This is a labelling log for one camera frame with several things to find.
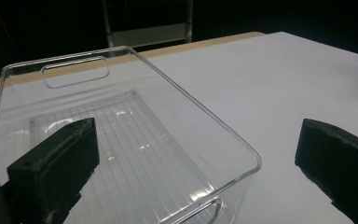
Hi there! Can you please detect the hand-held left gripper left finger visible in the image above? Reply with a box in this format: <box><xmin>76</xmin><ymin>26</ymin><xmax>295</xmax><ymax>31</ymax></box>
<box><xmin>7</xmin><ymin>117</ymin><xmax>101</xmax><ymax>224</ymax></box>

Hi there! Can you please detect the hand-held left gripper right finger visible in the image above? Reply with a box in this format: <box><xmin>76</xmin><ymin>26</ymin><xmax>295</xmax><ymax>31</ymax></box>
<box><xmin>294</xmin><ymin>118</ymin><xmax>358</xmax><ymax>224</ymax></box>

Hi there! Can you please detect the clear plastic storage bin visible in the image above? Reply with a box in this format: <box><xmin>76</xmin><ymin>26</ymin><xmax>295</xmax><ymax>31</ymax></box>
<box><xmin>0</xmin><ymin>45</ymin><xmax>263</xmax><ymax>224</ymax></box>

